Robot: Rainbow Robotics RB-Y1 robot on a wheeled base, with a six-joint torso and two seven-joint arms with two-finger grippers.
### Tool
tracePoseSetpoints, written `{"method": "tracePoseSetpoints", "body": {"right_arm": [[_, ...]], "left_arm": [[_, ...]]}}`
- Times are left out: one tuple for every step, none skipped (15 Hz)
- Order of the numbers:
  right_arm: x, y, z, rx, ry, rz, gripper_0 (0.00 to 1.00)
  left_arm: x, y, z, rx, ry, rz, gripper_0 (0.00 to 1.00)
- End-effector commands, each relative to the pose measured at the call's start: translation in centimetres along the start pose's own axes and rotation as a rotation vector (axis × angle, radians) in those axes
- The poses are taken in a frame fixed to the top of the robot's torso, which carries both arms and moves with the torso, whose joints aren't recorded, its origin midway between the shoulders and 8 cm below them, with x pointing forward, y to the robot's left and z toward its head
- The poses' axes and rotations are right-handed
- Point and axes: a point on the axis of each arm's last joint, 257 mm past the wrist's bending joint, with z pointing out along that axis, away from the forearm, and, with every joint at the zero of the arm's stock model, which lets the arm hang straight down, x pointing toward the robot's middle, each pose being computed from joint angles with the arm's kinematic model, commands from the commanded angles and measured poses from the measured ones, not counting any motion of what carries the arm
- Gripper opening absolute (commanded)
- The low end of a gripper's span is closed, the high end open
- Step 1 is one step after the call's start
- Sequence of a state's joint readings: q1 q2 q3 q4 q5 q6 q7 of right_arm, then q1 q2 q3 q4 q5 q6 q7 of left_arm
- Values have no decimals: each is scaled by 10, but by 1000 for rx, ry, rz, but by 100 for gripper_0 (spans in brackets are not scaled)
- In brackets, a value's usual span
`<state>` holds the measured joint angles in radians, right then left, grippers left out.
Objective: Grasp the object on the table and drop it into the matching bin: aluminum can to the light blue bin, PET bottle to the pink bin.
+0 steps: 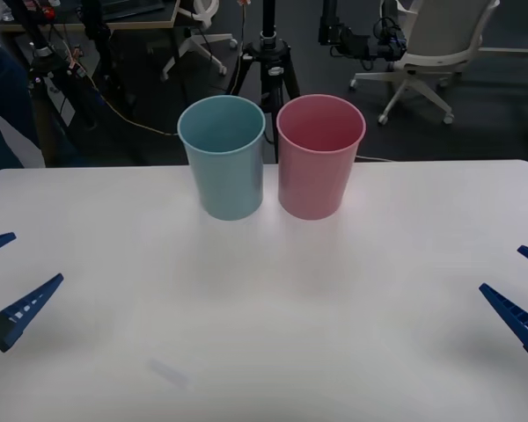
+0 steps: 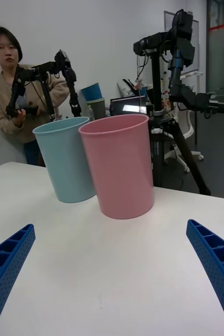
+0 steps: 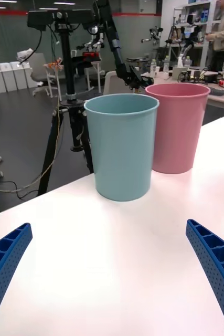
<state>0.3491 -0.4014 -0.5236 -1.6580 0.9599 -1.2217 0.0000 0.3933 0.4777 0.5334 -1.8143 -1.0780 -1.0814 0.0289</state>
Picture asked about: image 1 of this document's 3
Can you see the pink plastic bin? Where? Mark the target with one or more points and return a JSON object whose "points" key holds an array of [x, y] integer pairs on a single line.
{"points": [[312, 180]]}

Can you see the black tripod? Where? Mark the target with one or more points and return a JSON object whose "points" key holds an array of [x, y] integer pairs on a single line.
{"points": [[77, 83], [270, 53]]}

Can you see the black background robot arm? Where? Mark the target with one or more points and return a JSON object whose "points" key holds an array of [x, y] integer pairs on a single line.
{"points": [[356, 41]]}

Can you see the person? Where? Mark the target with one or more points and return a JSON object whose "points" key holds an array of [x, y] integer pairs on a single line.
{"points": [[4, 96]]}

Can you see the white office chair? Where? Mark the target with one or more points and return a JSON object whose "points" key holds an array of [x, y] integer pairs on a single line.
{"points": [[202, 39], [440, 48]]}

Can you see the wooden desk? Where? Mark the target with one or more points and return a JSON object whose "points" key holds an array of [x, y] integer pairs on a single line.
{"points": [[127, 19]]}

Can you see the pale blue plastic bin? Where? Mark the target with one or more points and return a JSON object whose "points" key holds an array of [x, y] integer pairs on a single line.
{"points": [[229, 176]]}

